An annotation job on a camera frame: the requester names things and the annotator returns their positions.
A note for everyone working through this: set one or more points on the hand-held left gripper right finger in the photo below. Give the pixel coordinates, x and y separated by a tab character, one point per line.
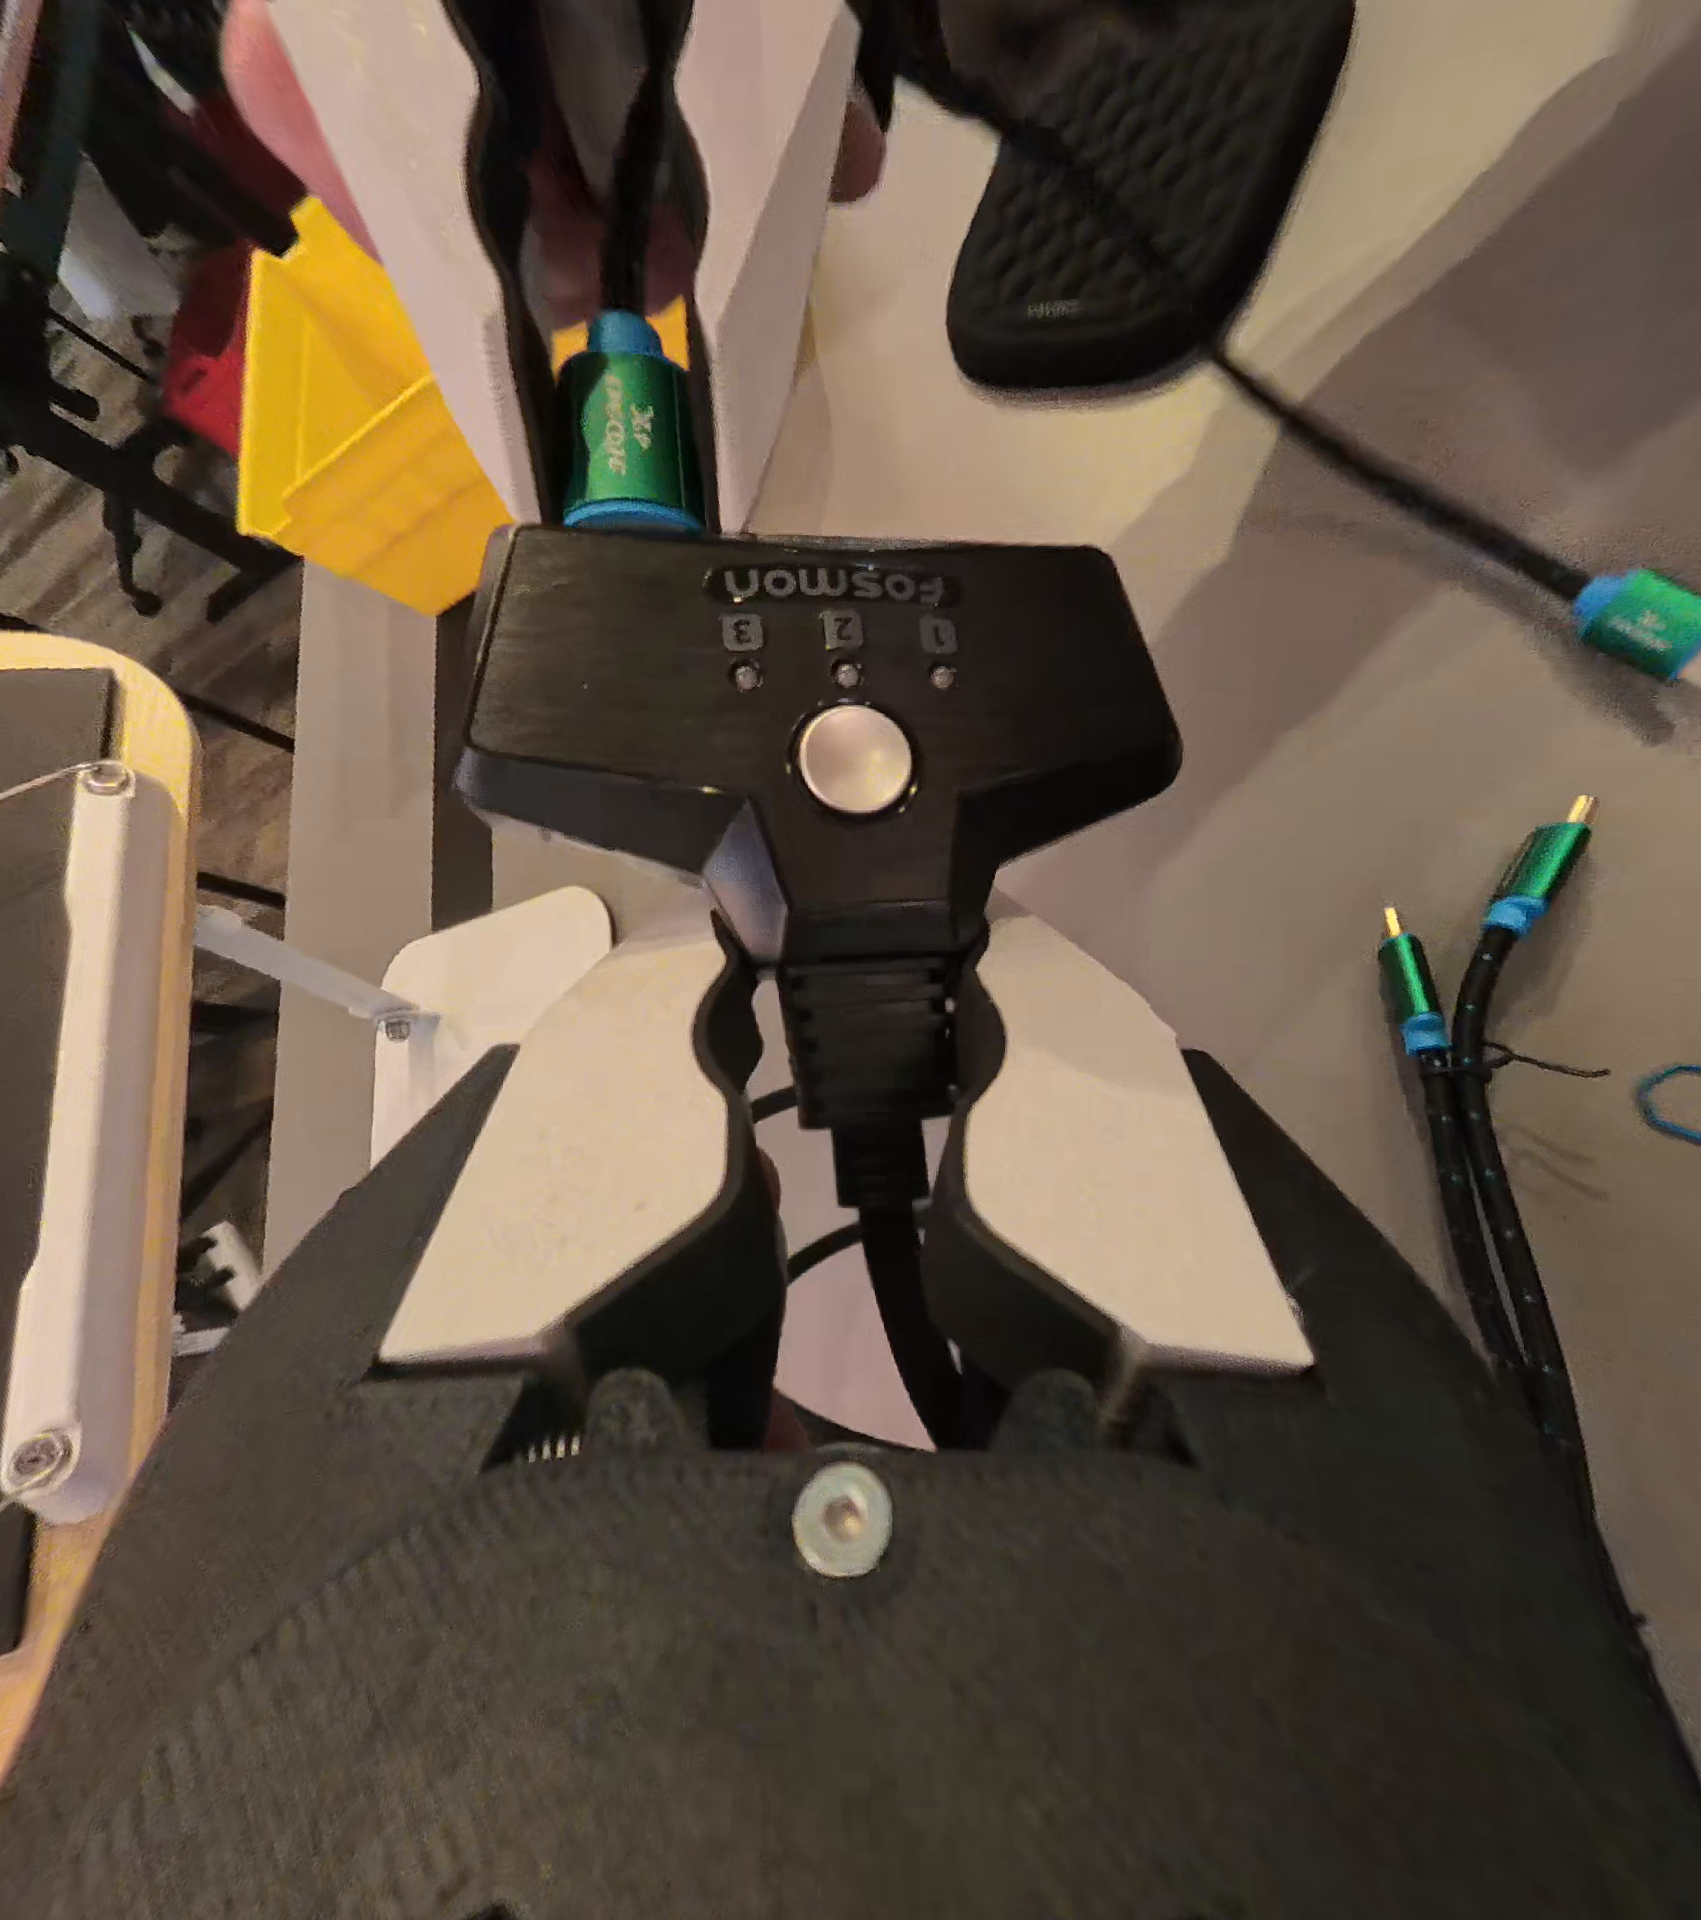
1151	1201

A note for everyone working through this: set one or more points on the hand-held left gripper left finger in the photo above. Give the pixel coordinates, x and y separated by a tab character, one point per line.
537	1201

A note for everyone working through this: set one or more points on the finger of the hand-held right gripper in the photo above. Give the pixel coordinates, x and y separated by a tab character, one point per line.
520	181
768	181

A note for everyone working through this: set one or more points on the yellow plastic bin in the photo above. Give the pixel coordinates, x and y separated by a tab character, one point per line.
357	451

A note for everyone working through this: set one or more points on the black hdmi switch box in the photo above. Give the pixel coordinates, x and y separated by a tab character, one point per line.
822	676

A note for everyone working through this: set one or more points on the person's right hand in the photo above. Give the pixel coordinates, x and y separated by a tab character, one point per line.
341	77

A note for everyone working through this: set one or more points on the red floor bin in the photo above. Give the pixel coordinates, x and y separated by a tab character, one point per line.
201	391

